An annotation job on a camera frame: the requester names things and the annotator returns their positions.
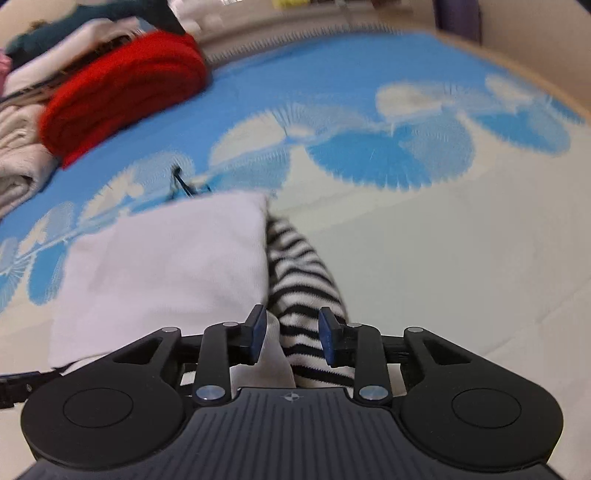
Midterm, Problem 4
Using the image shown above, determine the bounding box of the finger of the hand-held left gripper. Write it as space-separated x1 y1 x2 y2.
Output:
0 371 64 412

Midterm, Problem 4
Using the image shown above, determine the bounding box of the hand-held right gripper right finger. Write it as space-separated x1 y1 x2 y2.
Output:
318 306 472 408

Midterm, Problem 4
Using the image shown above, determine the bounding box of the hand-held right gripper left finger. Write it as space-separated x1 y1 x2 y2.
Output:
111 305 267 408

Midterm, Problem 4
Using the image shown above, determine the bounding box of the black white striped hoodie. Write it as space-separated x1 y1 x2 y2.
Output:
48 165 357 402

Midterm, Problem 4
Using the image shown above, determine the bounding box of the blue white patterned blanket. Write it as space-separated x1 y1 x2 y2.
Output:
0 25 591 480

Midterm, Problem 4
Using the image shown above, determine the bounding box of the beige folded cloth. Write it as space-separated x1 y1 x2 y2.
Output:
0 102 62 219

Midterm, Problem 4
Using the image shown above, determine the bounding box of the red knitted cloth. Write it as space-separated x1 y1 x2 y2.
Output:
39 31 214 169

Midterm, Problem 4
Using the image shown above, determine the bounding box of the pink cloth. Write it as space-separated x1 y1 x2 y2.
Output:
0 50 13 99

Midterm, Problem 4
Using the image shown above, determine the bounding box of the pale folded cloth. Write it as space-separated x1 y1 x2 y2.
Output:
4 17 155 97

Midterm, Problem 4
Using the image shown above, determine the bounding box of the purple object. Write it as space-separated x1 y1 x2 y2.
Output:
433 0 483 45

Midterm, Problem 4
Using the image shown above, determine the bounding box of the dark green garment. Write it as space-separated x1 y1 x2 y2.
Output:
4 0 186 63

